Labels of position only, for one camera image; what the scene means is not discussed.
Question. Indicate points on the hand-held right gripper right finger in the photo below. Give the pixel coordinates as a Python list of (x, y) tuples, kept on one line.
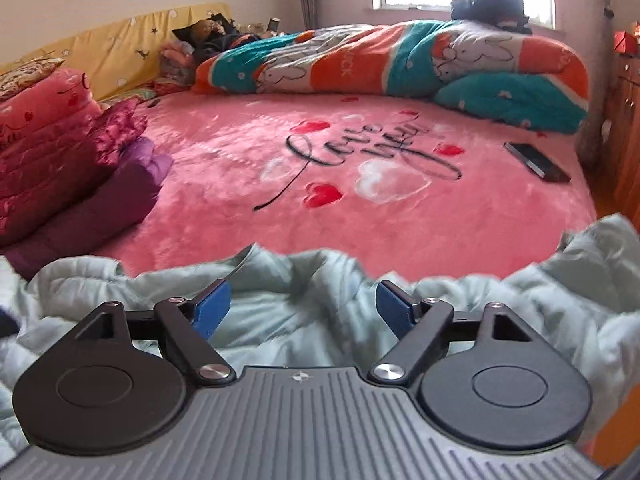
[(395, 310)]

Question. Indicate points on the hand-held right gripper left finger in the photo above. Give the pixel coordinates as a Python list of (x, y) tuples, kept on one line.
[(212, 310)]

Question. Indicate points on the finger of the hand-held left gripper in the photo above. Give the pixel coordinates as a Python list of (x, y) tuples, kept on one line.
[(6, 322)]

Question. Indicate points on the light green down coat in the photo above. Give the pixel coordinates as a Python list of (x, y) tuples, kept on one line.
[(310, 310)]

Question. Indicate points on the pink heart bed blanket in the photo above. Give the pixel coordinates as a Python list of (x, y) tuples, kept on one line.
[(450, 225)]

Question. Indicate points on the purple down coat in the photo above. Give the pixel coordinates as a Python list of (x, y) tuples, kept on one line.
[(115, 200)]

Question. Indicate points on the maroon down coat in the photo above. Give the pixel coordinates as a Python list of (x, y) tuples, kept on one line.
[(60, 175)]

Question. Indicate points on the black smartphone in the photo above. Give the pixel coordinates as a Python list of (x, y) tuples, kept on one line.
[(537, 162)]

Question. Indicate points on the folded pink heart blanket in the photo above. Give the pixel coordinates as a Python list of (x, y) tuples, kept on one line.
[(45, 105)]

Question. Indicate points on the green red floral cushion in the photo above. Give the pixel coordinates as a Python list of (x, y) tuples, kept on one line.
[(135, 92)]

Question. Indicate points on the floral pillow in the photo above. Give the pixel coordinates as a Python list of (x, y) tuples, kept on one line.
[(25, 77)]

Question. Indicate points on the orange teal rabbit quilt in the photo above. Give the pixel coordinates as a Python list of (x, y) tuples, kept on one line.
[(370, 60)]

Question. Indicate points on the folded pink grey blanket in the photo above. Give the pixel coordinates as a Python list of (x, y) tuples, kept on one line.
[(175, 57)]

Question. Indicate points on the black pillow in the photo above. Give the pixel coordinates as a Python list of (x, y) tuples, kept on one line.
[(182, 32)]

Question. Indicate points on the yellow printed headboard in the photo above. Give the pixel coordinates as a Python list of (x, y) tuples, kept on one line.
[(125, 40)]

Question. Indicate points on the wooden cabinet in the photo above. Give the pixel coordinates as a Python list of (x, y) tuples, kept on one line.
[(627, 110)]

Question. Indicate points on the black bag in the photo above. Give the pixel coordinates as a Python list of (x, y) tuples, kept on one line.
[(492, 0)]

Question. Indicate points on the red box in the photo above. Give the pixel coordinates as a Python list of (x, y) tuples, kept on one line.
[(625, 42)]

